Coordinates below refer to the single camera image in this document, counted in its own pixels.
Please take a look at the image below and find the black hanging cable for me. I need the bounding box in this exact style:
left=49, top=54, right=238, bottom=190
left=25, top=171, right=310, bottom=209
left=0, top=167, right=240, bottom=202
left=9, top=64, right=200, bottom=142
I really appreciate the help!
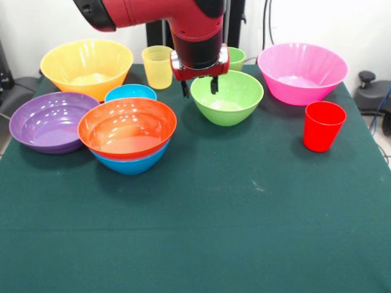
left=261, top=0, right=276, bottom=44

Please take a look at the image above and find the green plastic cup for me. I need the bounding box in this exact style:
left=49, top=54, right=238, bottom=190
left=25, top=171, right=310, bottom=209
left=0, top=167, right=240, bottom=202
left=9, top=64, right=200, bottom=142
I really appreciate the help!
left=228, top=46, right=246, bottom=72

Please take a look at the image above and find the red plastic cup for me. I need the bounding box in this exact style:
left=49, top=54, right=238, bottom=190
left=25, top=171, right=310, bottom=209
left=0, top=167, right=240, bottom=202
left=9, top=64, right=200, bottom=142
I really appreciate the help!
left=302, top=101, right=348, bottom=153

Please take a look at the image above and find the orange plastic bowl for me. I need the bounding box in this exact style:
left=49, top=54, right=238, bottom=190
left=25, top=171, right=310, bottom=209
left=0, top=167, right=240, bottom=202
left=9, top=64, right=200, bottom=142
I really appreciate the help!
left=40, top=38, right=134, bottom=103

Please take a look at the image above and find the pink plastic bowl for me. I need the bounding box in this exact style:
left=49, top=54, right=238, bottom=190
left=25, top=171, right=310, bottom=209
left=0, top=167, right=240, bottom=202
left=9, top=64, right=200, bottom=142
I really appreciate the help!
left=257, top=42, right=349, bottom=107

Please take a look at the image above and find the dark green tablecloth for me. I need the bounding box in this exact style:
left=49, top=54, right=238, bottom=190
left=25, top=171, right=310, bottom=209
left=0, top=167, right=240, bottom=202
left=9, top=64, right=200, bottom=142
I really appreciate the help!
left=0, top=63, right=391, bottom=293

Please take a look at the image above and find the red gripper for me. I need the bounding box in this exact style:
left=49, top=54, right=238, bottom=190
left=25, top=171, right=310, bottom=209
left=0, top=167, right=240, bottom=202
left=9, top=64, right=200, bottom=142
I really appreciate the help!
left=170, top=45, right=231, bottom=99

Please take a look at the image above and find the black chair base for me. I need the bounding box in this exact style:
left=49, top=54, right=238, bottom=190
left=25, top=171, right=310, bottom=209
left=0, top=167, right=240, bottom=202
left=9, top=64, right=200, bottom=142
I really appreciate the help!
left=354, top=70, right=391, bottom=137

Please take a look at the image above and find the red-orange plastic bowl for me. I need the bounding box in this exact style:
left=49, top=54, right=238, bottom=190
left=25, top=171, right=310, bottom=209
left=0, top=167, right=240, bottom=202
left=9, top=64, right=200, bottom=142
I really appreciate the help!
left=77, top=97, right=178, bottom=160

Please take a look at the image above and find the green plastic bowl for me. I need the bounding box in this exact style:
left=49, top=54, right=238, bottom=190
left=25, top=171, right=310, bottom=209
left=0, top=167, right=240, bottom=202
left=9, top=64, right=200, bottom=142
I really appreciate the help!
left=189, top=69, right=265, bottom=127

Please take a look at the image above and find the grey chair base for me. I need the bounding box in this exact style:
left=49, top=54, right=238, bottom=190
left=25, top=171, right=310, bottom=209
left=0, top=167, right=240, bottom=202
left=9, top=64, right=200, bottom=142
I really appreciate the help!
left=0, top=76, right=40, bottom=118

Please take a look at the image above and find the small blue plastic bowl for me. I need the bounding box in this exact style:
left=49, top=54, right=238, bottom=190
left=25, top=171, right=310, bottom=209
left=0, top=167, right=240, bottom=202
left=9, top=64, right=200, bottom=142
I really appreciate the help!
left=104, top=84, right=158, bottom=103

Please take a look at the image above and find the large blue plastic bowl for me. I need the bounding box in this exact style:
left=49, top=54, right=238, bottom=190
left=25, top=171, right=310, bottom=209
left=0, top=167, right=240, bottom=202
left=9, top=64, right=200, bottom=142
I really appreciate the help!
left=90, top=139, right=172, bottom=176

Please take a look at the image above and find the yellow plastic cup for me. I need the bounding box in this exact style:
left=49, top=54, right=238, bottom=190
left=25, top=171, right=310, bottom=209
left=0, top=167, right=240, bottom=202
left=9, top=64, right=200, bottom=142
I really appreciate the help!
left=141, top=45, right=175, bottom=90

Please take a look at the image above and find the purple plastic bowl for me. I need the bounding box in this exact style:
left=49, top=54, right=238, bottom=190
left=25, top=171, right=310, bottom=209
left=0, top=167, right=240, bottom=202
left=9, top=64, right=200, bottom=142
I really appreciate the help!
left=9, top=92, right=101, bottom=154

